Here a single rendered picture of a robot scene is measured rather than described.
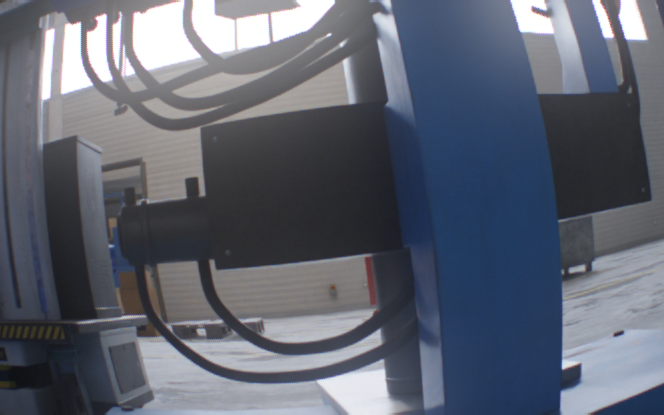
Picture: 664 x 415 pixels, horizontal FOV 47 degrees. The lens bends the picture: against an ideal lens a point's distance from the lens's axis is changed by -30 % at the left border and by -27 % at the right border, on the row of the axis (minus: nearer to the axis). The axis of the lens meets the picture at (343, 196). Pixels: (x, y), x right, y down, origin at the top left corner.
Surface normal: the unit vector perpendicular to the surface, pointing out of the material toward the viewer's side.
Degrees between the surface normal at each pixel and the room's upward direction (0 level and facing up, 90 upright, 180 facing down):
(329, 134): 90
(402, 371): 90
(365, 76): 90
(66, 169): 90
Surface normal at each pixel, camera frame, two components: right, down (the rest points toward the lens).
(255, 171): 0.10, -0.10
